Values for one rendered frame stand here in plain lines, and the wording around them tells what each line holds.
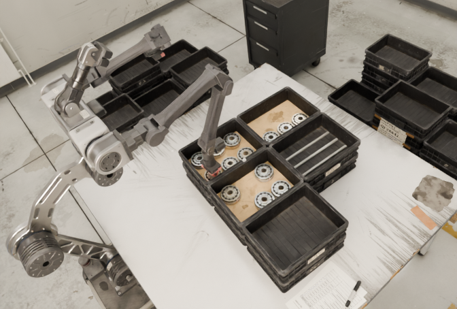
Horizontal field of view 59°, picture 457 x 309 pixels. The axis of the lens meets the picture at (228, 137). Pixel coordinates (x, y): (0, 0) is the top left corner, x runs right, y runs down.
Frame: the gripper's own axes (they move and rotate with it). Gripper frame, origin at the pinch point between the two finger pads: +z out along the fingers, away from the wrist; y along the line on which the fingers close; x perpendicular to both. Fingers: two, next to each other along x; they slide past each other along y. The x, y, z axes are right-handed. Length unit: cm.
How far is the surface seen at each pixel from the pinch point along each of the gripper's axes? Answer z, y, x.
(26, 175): 87, 178, 79
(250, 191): 4.1, -21.0, -7.5
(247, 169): 0.6, -11.5, -14.6
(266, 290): 17, -59, 21
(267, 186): 4.1, -25.3, -15.8
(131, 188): 17, 39, 34
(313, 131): 4, -17, -62
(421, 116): 38, -44, -145
